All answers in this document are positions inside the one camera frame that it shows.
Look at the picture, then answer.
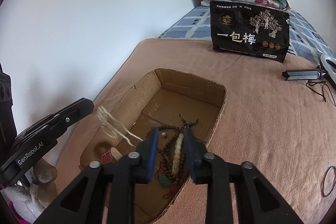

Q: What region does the red strap wristwatch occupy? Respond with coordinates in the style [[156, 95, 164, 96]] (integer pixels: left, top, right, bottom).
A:
[[101, 147, 122, 164]]

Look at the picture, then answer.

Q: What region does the green jade pendant red cord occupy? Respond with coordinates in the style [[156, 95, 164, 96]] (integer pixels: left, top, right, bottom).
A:
[[154, 170, 182, 200]]

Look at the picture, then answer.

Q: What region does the cream bead bracelet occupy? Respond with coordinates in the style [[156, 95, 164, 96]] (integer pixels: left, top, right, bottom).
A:
[[171, 133, 185, 175]]

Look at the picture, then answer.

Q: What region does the brown wooden bead necklace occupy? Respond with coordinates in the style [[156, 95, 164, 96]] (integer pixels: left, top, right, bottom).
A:
[[149, 113, 200, 184]]

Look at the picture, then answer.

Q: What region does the left hand in white glove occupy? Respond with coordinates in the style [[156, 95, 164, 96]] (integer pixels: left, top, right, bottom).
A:
[[3, 159, 58, 223]]

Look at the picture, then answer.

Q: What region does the pink blanket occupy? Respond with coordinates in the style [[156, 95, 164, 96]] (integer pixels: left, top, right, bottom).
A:
[[56, 39, 335, 223]]

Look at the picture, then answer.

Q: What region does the dark metal bangle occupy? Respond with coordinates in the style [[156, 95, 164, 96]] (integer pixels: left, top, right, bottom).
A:
[[321, 165, 336, 198]]

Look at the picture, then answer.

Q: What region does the open cardboard box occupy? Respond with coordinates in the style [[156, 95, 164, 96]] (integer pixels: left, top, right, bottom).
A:
[[80, 68, 227, 223]]

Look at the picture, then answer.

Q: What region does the black snack bag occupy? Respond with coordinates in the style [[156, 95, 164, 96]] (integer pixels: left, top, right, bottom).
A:
[[210, 1, 290, 63]]

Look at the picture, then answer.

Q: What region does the blue checked bed sheet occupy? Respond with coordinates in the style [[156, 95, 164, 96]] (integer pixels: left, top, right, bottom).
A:
[[157, 6, 336, 62]]

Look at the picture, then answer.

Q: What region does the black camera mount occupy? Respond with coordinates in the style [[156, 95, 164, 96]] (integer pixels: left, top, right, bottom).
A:
[[0, 68, 17, 160]]

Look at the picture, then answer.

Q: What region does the black ring light cable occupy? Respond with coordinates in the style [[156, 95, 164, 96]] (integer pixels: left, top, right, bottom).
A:
[[305, 79, 336, 106]]

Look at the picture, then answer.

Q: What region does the white ring light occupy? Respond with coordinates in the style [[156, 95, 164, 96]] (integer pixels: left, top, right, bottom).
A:
[[319, 54, 336, 75]]

